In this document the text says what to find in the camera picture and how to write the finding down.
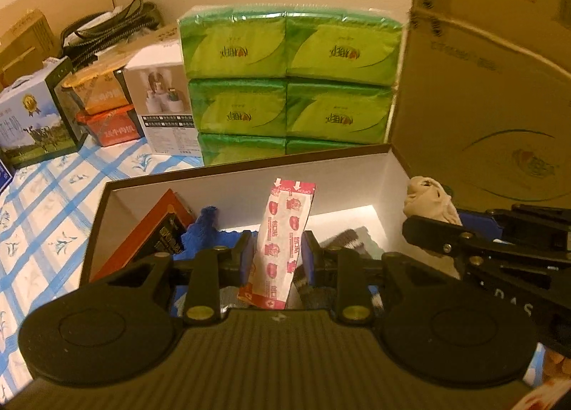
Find striped knitted grey sock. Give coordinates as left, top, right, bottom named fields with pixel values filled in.
left=291, top=226, right=387, bottom=311

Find blue fuzzy cloth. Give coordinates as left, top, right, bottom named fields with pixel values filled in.
left=173, top=206, right=250, bottom=313

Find red white bandage packet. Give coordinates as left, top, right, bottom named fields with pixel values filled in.
left=239, top=178, right=315, bottom=309

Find red black packet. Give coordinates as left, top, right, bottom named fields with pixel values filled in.
left=88, top=189, right=196, bottom=281

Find beige sock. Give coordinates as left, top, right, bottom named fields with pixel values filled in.
left=403, top=175, right=464, bottom=280

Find dark brown open box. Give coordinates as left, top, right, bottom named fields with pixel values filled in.
left=78, top=143, right=456, bottom=317

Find large cardboard box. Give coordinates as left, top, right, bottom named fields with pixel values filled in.
left=391, top=0, right=570, bottom=210

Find blue checkered bed sheet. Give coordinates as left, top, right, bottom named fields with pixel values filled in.
left=0, top=138, right=202, bottom=402

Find orange red noodle boxes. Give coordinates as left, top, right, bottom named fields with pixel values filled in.
left=61, top=67, right=144, bottom=147

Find green tissue pack bundle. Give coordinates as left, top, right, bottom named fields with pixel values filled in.
left=178, top=5, right=403, bottom=165

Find white product box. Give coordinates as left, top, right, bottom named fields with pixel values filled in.
left=123, top=40, right=201, bottom=158

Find blue cartoon flat box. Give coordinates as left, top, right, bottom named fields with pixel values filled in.
left=0, top=159, right=15, bottom=193

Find blue milk carton box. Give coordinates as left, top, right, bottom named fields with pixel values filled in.
left=1, top=57, right=86, bottom=169

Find small brown cardboard box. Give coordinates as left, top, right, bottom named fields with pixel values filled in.
left=1, top=10, right=61, bottom=90

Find black cable bundle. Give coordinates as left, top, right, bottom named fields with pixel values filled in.
left=60, top=0, right=164, bottom=69

